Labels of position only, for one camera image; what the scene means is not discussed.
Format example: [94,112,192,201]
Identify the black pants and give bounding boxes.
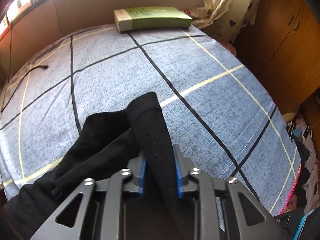
[4,92,193,239]

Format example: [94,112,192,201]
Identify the blue grid bed sheet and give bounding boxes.
[1,25,300,215]

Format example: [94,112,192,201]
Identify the green and white box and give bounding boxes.
[114,7,192,32]

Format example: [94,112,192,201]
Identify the brown wooden wardrobe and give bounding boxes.
[234,0,319,114]

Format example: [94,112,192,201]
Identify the floral cream curtain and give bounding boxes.
[185,0,261,44]

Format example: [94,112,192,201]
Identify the black charging cable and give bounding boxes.
[0,64,50,113]

